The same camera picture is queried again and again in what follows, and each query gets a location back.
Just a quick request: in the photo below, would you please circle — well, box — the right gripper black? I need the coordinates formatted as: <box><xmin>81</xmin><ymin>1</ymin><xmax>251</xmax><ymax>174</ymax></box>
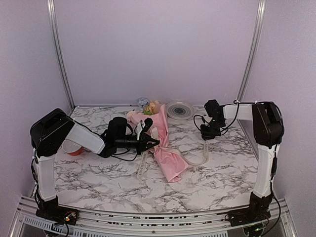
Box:
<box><xmin>200</xmin><ymin>119</ymin><xmax>225</xmax><ymax>140</ymax></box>

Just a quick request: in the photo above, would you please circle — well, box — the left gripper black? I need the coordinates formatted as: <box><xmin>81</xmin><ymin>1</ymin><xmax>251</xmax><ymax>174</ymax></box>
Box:
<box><xmin>115</xmin><ymin>134</ymin><xmax>159</xmax><ymax>155</ymax></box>

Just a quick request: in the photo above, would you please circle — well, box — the beige rope bundle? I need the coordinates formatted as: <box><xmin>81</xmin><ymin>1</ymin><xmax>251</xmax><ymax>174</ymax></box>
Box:
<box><xmin>135</xmin><ymin>127</ymin><xmax>210</xmax><ymax>182</ymax></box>

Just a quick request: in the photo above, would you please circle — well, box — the pink wrapping paper sheet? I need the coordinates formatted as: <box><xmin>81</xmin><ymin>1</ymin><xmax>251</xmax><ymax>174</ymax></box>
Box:
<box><xmin>127</xmin><ymin>105</ymin><xmax>189</xmax><ymax>183</ymax></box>

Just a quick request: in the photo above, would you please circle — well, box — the pink rose fake flower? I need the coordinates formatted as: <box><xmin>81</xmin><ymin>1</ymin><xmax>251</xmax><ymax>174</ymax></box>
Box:
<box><xmin>126</xmin><ymin>99</ymin><xmax>161</xmax><ymax>119</ymax></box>

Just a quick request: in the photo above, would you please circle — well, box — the blue white fake flower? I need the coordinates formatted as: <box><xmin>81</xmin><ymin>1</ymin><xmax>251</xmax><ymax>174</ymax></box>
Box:
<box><xmin>137</xmin><ymin>97</ymin><xmax>150</xmax><ymax>108</ymax></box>

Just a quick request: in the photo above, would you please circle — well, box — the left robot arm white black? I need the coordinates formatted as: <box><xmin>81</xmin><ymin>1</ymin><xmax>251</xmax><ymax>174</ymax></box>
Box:
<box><xmin>30</xmin><ymin>108</ymin><xmax>160</xmax><ymax>220</ymax></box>

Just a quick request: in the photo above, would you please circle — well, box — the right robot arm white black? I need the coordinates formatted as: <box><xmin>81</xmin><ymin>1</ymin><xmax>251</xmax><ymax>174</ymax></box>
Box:
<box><xmin>199</xmin><ymin>99</ymin><xmax>284</xmax><ymax>221</ymax></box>

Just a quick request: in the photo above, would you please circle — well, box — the orange white bowl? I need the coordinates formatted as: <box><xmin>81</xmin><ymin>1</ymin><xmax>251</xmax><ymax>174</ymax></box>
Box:
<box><xmin>62</xmin><ymin>139</ymin><xmax>83</xmax><ymax>156</ymax></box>

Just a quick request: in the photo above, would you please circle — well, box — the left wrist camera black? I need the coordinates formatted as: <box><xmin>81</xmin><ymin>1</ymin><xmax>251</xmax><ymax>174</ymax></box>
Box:
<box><xmin>135</xmin><ymin>118</ymin><xmax>153</xmax><ymax>140</ymax></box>

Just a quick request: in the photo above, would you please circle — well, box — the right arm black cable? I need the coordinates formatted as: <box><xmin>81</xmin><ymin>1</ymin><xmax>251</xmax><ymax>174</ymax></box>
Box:
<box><xmin>193</xmin><ymin>101</ymin><xmax>241</xmax><ymax>136</ymax></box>

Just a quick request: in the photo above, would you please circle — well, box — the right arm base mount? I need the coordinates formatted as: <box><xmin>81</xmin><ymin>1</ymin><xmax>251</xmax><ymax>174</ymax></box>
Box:
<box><xmin>225</xmin><ymin>207</ymin><xmax>271</xmax><ymax>227</ymax></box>

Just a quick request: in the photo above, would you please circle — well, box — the aluminium front rail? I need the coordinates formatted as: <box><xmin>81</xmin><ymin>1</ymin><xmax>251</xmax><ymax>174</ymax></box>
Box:
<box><xmin>8</xmin><ymin>197</ymin><xmax>297</xmax><ymax>237</ymax></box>

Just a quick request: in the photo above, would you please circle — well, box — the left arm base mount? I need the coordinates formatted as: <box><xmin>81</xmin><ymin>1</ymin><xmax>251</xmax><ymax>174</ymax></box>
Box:
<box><xmin>36</xmin><ymin>206</ymin><xmax>79</xmax><ymax>225</ymax></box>

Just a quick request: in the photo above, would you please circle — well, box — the right aluminium frame post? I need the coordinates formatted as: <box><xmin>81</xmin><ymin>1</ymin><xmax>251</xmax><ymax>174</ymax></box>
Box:
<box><xmin>236</xmin><ymin>0</ymin><xmax>267</xmax><ymax>102</ymax></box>

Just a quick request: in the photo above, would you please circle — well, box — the aluminium frame post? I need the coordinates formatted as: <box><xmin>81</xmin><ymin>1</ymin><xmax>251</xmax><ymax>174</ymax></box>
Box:
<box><xmin>46</xmin><ymin>0</ymin><xmax>75</xmax><ymax>109</ymax></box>
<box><xmin>236</xmin><ymin>0</ymin><xmax>267</xmax><ymax>102</ymax></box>

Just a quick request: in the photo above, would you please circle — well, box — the left aluminium frame post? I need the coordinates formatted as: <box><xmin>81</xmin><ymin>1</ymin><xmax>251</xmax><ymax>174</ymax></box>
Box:
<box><xmin>46</xmin><ymin>0</ymin><xmax>75</xmax><ymax>109</ymax></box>

